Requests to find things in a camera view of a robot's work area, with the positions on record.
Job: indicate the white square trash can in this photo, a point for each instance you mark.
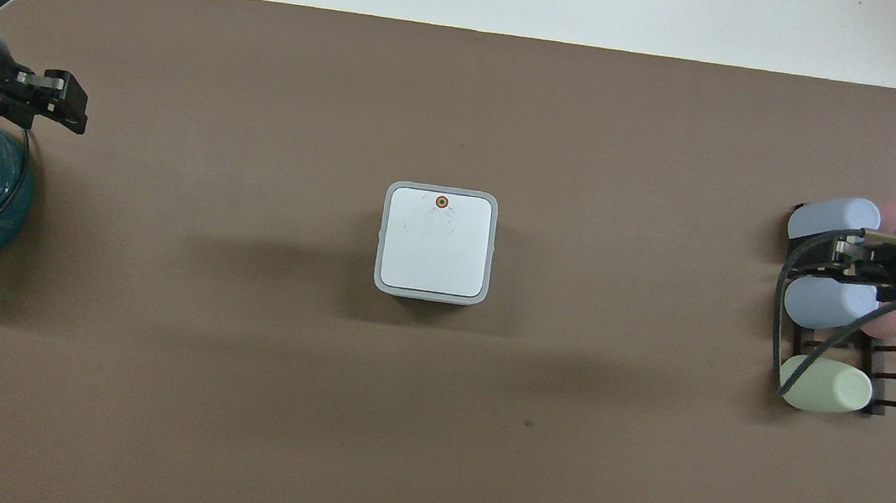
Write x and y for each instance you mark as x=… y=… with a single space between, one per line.
x=436 y=242

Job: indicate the light blue cup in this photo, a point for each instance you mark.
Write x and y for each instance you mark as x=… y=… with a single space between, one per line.
x=831 y=219
x=826 y=305

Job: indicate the dark brown cup rack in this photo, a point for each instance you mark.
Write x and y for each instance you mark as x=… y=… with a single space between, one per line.
x=884 y=352

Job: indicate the light green cup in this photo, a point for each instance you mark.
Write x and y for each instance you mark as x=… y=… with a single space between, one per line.
x=825 y=386

